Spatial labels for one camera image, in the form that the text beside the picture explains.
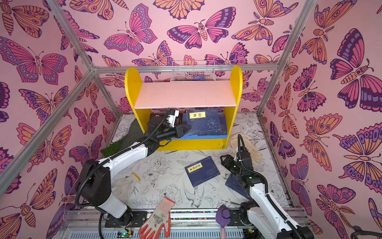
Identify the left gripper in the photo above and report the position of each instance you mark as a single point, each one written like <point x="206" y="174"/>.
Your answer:
<point x="176" y="130"/>

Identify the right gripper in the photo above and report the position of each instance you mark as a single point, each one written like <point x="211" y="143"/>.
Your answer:
<point x="232" y="164"/>

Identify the black antler cover book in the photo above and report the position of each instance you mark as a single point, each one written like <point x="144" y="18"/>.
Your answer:
<point x="158" y="122"/>

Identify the blue thread-bound book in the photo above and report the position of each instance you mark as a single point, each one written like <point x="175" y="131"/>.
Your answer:
<point x="208" y="135"/>

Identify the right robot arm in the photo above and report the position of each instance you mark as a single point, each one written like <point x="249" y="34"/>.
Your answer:
<point x="263" y="211"/>

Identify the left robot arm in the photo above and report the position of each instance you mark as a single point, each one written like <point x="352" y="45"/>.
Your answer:
<point x="94" y="183"/>

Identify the beige work glove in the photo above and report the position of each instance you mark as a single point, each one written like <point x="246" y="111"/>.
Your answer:
<point x="255" y="154"/>

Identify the green artificial grass mat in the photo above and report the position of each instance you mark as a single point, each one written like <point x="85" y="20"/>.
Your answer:
<point x="127" y="133"/>

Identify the yellow pink blue bookshelf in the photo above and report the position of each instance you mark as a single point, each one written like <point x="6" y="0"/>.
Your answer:
<point x="143" y="97"/>

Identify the purple item in basket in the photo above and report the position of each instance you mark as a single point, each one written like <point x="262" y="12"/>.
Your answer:
<point x="200" y="78"/>

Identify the red white work glove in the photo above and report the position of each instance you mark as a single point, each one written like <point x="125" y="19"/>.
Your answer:
<point x="159" y="219"/>

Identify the green circuit board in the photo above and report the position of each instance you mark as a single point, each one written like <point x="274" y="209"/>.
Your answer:
<point x="125" y="234"/>

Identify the clear wire basket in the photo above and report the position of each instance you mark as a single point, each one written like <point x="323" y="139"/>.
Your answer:
<point x="187" y="70"/>

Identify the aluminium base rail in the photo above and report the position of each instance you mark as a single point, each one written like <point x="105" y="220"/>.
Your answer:
<point x="185" y="224"/>

